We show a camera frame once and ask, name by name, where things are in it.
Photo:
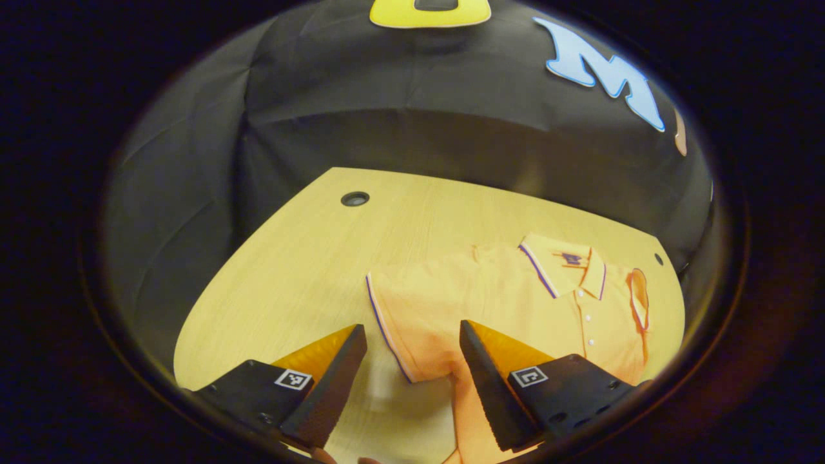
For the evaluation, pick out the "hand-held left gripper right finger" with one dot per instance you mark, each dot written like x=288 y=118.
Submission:
x=490 y=386

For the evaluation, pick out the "orange polo T-shirt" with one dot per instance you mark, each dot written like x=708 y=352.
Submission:
x=503 y=290

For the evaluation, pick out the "black backdrop cloth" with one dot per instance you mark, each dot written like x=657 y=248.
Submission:
x=193 y=193

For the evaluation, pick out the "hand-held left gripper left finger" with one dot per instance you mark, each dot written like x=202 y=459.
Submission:
x=332 y=386

